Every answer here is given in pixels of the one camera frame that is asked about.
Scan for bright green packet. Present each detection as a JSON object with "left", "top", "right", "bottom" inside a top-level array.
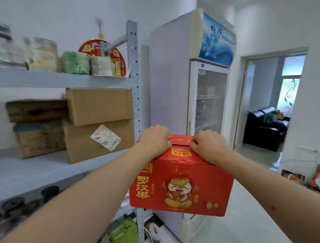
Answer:
[{"left": 109, "top": 217, "right": 139, "bottom": 243}]

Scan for group of clear glass cups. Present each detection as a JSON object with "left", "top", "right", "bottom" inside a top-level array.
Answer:
[{"left": 0, "top": 185, "right": 61, "bottom": 236}]

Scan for red box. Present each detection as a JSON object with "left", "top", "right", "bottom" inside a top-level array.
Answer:
[{"left": 129, "top": 134, "right": 235, "bottom": 218}]

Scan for wide clear-taped cardboard box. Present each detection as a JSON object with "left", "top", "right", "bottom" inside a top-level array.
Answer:
[{"left": 62, "top": 118, "right": 135, "bottom": 165}]

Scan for small cardboard box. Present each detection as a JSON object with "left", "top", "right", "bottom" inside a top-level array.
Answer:
[{"left": 65, "top": 88, "right": 134, "bottom": 127}]

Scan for grey metal shelves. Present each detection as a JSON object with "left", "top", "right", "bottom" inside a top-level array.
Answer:
[{"left": 0, "top": 20, "right": 151, "bottom": 243}]

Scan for printed-tape brown parcel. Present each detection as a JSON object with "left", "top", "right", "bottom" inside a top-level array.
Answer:
[{"left": 5, "top": 99, "right": 68, "bottom": 124}]

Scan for green patterned tea packet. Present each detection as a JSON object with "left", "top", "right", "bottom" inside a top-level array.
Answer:
[{"left": 60, "top": 50, "right": 91, "bottom": 75}]

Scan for black leather sofa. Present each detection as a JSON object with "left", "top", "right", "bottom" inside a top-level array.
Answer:
[{"left": 243, "top": 106, "right": 291, "bottom": 152}]

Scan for labelled clear plastic jar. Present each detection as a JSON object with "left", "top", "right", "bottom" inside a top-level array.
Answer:
[{"left": 23, "top": 37, "right": 61, "bottom": 73}]

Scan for small dark crate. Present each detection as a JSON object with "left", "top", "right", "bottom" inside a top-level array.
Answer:
[{"left": 281, "top": 169, "right": 306, "bottom": 185}]

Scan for white display fridge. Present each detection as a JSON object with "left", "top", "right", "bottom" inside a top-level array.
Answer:
[{"left": 149, "top": 8, "right": 237, "bottom": 243}]

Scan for long taped cardboard box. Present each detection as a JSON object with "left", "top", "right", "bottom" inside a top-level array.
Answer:
[{"left": 13, "top": 120, "right": 67, "bottom": 159}]

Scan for red knot ornament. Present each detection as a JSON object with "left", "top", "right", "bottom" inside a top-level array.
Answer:
[{"left": 78, "top": 17, "right": 127, "bottom": 77}]

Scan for person's left hand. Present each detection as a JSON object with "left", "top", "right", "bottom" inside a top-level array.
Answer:
[{"left": 137, "top": 124, "right": 173, "bottom": 160}]

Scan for person's left forearm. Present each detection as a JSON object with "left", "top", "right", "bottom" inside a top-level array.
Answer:
[{"left": 0, "top": 141, "right": 156, "bottom": 243}]

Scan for ribbed clear plastic jar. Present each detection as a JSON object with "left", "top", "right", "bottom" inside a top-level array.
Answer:
[{"left": 0, "top": 23, "right": 27, "bottom": 70}]

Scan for person's right hand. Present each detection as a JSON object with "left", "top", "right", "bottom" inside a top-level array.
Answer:
[{"left": 189, "top": 129, "right": 233, "bottom": 168}]

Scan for brown fur-lined boot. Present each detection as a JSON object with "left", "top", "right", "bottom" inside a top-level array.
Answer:
[{"left": 147, "top": 221, "right": 166, "bottom": 243}]

